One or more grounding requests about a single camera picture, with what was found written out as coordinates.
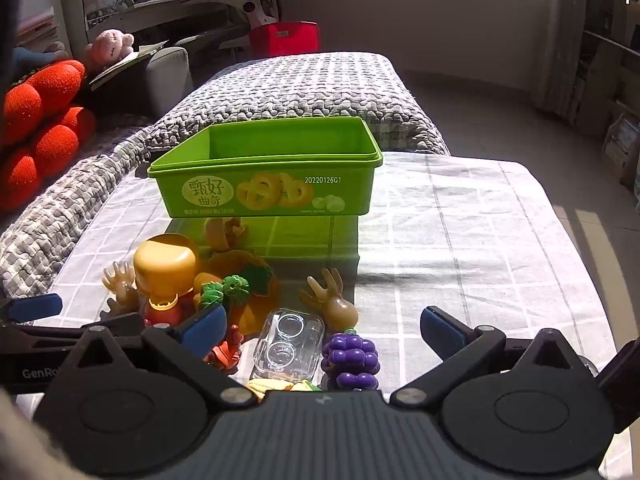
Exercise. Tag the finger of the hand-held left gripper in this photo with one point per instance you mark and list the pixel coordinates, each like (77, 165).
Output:
(40, 337)
(35, 308)

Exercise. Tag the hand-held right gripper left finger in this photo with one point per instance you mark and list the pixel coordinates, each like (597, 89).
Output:
(202, 330)

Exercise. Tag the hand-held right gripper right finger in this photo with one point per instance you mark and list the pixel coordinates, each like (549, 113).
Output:
(442, 332)

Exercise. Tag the yellow-headed toy figure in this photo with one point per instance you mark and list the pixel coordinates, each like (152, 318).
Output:
(165, 265)

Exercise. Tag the clear plastic lens case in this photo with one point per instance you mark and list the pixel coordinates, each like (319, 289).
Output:
(285, 340)

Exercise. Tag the yellow toy corn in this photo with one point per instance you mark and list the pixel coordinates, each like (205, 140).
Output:
(272, 386)

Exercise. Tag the purple toy grapes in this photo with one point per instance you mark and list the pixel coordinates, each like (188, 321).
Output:
(350, 355)

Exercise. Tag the tan toy hand with bulb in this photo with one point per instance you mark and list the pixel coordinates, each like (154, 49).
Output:
(340, 312)

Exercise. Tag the green plastic box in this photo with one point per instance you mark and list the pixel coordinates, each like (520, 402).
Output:
(365, 185)

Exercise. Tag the small orange toy green leaves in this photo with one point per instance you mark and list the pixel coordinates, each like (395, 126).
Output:
(207, 282)

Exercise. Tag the orange toy persimmon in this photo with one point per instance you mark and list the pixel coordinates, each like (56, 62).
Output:
(252, 310)

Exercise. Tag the grey checked cloth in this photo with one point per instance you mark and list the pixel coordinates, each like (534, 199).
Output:
(475, 240)

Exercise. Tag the orange flower cushion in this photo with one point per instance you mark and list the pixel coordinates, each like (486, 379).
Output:
(45, 145)

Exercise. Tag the blue plush toy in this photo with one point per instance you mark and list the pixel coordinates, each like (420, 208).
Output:
(30, 57)

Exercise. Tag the grey armrest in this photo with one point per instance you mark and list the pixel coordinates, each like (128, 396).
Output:
(167, 80)

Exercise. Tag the open book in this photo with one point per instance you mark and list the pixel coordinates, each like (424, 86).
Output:
(125, 62)

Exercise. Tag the grey quilted blanket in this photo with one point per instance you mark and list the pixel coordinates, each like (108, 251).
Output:
(310, 90)

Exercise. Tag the pink plush toy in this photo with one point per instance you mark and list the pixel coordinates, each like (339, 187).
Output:
(110, 45)

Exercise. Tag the stack of papers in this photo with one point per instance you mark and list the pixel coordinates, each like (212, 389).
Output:
(37, 30)

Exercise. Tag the red storage box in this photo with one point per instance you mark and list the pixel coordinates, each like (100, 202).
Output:
(285, 40)

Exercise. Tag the cluttered storage shelf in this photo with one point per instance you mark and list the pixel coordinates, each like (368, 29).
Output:
(610, 70)

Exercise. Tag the white desk shelf unit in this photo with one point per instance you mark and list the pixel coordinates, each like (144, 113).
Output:
(150, 7)

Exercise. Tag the grey curtain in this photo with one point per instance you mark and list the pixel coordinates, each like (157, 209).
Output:
(565, 35)

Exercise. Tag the white office chair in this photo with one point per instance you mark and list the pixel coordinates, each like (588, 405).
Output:
(255, 5)

